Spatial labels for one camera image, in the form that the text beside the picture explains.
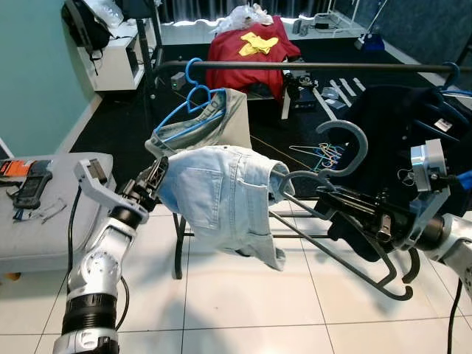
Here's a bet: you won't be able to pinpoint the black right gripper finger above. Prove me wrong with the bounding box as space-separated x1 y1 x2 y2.
328 206 388 238
317 188 381 216

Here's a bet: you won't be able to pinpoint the blue denim shorts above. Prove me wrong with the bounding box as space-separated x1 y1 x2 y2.
156 145 294 271

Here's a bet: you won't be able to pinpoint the navy polo shirt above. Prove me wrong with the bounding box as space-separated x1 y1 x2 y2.
328 83 472 259

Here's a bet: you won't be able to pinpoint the grey upholstered ottoman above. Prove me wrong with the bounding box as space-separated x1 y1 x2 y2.
0 153 115 285

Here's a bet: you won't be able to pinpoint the black handheld device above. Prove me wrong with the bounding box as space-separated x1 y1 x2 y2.
11 161 52 211

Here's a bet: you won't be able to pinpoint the grey shorts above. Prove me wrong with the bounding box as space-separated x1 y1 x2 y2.
145 88 253 159

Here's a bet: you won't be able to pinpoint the black electronic equipment box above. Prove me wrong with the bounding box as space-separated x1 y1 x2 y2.
284 70 325 111

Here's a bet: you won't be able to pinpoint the white shelf unit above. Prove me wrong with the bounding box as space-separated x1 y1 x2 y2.
77 15 159 93

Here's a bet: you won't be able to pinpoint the orange flat item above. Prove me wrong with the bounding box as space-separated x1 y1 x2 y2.
0 159 30 178

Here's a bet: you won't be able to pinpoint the black metal clothes rack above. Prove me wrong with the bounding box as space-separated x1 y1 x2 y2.
136 0 472 281

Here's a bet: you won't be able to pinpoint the red cloth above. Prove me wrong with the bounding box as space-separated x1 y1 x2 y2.
205 16 302 100

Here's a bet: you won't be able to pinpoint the black backpack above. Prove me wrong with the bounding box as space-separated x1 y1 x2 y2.
60 0 111 56

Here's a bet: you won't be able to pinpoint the yellow cloth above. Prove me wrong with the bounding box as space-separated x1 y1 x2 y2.
237 32 280 57

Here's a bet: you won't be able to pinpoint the dark pleated curtain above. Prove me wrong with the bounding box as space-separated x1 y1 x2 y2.
155 0 355 23

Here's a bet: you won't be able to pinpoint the white plastic bag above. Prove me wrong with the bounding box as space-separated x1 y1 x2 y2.
214 4 275 34

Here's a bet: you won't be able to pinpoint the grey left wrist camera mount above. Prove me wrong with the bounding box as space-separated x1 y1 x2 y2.
74 156 132 218

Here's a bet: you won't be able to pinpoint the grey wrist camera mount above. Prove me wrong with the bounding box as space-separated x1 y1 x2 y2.
398 139 449 251
74 156 132 218

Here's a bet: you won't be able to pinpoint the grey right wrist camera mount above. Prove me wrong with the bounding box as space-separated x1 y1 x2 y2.
398 139 449 251

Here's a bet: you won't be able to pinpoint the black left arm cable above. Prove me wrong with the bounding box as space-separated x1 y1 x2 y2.
66 184 130 333

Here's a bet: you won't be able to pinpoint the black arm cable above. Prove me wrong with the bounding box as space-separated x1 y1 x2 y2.
442 173 472 354
66 184 130 333

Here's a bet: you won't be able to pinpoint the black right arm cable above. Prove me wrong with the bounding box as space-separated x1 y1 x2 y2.
442 173 472 354

